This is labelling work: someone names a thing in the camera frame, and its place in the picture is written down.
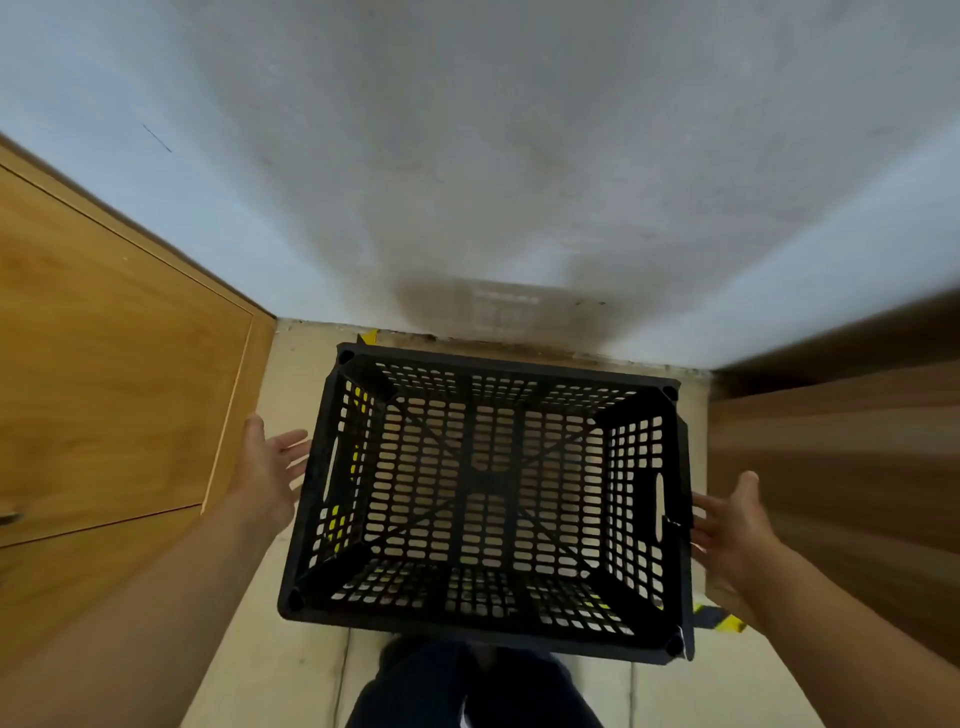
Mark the person's left hand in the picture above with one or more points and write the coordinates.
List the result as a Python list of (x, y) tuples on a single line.
[(266, 472)]

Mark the person's right hand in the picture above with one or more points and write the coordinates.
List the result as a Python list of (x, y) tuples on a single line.
[(735, 536)]

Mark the black plastic crate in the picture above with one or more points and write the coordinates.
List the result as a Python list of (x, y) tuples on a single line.
[(491, 480)]

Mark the person's left forearm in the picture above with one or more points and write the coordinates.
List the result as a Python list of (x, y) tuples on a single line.
[(135, 622)]

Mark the person's right forearm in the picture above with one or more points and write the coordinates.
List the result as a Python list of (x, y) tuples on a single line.
[(847, 645)]

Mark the person's blue jeans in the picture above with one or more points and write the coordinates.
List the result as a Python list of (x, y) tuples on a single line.
[(420, 690)]

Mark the yellow black striped floor tape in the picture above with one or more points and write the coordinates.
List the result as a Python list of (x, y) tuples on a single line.
[(720, 621)]

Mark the brown striped wooden desk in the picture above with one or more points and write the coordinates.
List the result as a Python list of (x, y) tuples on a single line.
[(847, 465)]

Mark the light oak wooden cabinet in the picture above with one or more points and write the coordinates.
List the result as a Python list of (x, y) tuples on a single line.
[(112, 337)]

